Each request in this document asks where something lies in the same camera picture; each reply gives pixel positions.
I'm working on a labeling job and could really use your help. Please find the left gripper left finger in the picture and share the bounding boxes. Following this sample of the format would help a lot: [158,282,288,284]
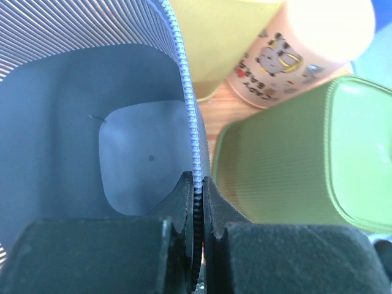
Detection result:
[1,171,194,293]

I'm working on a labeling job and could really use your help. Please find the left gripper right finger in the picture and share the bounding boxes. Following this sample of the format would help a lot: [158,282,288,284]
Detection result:
[202,177,391,293]

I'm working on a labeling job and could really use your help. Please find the green mesh waste bin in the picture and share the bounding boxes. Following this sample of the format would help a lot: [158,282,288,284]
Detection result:
[212,75,391,234]

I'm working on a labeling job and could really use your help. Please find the grey mesh waste bin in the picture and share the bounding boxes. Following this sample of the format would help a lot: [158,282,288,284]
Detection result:
[1,1,209,293]

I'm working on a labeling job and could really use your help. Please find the yellow slatted waste bin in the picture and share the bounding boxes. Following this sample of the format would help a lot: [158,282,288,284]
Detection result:
[170,0,283,101]

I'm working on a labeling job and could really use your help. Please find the peach cartoon plastic bucket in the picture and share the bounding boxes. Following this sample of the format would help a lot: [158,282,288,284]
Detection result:
[227,0,375,108]

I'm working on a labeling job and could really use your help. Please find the large blue plastic bucket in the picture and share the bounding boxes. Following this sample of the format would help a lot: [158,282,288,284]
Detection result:
[350,1,391,88]

